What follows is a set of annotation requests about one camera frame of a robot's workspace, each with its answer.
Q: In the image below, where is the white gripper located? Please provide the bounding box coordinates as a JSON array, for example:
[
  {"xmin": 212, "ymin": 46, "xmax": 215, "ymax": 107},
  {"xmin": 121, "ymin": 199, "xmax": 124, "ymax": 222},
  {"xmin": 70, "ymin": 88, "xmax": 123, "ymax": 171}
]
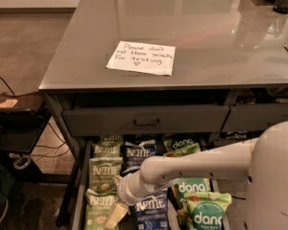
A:
[{"xmin": 104, "ymin": 171, "xmax": 150, "ymax": 230}]

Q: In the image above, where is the green Kettle bag front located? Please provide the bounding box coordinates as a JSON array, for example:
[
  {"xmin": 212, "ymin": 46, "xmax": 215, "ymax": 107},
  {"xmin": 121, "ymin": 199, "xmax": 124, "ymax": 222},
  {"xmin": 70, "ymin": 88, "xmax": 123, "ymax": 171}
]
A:
[{"xmin": 84, "ymin": 189, "xmax": 118, "ymax": 230}]

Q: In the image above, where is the green kettle bag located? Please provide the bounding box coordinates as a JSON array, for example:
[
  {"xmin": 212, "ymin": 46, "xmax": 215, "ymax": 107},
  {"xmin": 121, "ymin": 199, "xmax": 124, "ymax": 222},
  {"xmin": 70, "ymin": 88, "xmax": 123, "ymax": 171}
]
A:
[
  {"xmin": 88, "ymin": 157, "xmax": 123, "ymax": 194},
  {"xmin": 92, "ymin": 143, "xmax": 121, "ymax": 158},
  {"xmin": 84, "ymin": 189, "xmax": 118, "ymax": 230}
]

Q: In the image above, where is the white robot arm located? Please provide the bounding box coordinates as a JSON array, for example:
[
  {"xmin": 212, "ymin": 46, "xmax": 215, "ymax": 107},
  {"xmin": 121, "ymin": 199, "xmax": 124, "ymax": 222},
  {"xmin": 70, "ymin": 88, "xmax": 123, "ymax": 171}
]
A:
[{"xmin": 117, "ymin": 121, "xmax": 288, "ymax": 230}]

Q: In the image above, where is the blue Kettle bag front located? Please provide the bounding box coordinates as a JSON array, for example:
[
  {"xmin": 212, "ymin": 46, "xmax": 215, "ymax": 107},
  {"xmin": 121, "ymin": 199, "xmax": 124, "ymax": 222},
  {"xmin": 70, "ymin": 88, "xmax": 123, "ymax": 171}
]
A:
[{"xmin": 133, "ymin": 190, "xmax": 169, "ymax": 230}]

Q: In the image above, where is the green Kettle bag middle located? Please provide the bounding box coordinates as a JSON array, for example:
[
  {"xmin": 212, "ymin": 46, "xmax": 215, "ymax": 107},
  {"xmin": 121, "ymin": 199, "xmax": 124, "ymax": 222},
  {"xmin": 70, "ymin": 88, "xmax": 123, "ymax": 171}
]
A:
[{"xmin": 88, "ymin": 157, "xmax": 123, "ymax": 194}]

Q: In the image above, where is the blue Kettle bag back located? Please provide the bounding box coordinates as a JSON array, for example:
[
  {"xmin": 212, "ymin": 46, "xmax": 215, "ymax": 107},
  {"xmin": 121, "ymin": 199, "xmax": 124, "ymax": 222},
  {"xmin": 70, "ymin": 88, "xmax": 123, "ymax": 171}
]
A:
[{"xmin": 125, "ymin": 140, "xmax": 157, "ymax": 168}]

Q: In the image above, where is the green Kettle bag back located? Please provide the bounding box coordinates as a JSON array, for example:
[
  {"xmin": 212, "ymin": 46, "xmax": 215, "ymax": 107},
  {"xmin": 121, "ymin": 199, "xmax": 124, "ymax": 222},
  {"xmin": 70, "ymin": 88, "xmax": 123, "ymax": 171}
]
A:
[{"xmin": 92, "ymin": 143, "xmax": 121, "ymax": 158}]

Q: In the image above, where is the green dang bag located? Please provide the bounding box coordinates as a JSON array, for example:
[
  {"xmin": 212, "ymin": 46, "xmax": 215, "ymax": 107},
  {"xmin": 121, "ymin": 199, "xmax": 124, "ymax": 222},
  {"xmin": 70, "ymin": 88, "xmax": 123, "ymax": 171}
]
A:
[
  {"xmin": 164, "ymin": 143, "xmax": 201, "ymax": 157},
  {"xmin": 171, "ymin": 177, "xmax": 211, "ymax": 208},
  {"xmin": 178, "ymin": 192, "xmax": 232, "ymax": 230},
  {"xmin": 162, "ymin": 134, "xmax": 196, "ymax": 151}
]

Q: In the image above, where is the open middle drawer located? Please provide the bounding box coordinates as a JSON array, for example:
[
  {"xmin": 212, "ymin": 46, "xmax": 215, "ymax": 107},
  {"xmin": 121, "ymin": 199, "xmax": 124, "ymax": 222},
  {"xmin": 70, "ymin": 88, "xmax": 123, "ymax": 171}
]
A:
[{"xmin": 68, "ymin": 135, "xmax": 231, "ymax": 230}]

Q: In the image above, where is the green Dang bag back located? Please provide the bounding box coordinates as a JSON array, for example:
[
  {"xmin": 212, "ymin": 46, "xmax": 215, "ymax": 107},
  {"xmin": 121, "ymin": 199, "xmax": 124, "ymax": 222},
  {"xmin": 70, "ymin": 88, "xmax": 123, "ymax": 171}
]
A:
[{"xmin": 162, "ymin": 134, "xmax": 196, "ymax": 151}]

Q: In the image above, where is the green Dang bag front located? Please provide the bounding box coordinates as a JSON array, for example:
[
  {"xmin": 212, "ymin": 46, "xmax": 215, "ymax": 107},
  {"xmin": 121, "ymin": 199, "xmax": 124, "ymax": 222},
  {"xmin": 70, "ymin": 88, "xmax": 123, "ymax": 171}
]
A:
[{"xmin": 178, "ymin": 192, "xmax": 232, "ymax": 230}]

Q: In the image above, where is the grey top left drawer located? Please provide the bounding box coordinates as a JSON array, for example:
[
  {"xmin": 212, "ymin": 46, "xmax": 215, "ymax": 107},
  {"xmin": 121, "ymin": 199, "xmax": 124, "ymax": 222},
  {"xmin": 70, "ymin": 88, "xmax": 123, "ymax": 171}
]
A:
[{"xmin": 62, "ymin": 105, "xmax": 229, "ymax": 136}]

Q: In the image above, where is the grey metal drawer cabinet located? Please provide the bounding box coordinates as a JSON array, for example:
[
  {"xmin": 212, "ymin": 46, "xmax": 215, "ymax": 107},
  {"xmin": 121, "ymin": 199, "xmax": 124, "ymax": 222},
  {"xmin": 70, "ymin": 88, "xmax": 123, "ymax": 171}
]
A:
[{"xmin": 38, "ymin": 0, "xmax": 288, "ymax": 230}]

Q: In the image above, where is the grey top right drawer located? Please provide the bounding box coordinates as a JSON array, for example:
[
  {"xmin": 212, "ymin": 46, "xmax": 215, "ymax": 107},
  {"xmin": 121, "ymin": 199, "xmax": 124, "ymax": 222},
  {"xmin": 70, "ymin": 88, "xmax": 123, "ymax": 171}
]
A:
[{"xmin": 223, "ymin": 103, "xmax": 288, "ymax": 132}]

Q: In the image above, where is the green plastic crate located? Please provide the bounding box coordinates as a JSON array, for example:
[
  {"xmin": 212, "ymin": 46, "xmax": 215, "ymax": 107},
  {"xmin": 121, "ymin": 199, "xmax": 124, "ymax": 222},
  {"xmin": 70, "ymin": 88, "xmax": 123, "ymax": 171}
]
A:
[{"xmin": 0, "ymin": 164, "xmax": 15, "ymax": 206}]

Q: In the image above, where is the black side cart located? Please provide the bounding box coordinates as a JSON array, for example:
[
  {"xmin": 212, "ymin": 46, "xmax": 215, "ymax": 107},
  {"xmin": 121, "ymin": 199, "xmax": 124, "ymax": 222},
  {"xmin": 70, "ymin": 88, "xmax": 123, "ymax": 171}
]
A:
[{"xmin": 0, "ymin": 92, "xmax": 51, "ymax": 182}]

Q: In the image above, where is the white handwritten paper note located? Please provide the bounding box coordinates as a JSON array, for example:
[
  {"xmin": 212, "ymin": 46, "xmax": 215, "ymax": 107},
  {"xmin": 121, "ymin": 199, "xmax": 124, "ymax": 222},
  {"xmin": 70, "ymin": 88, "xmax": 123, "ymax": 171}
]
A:
[{"xmin": 106, "ymin": 41, "xmax": 176, "ymax": 76}]

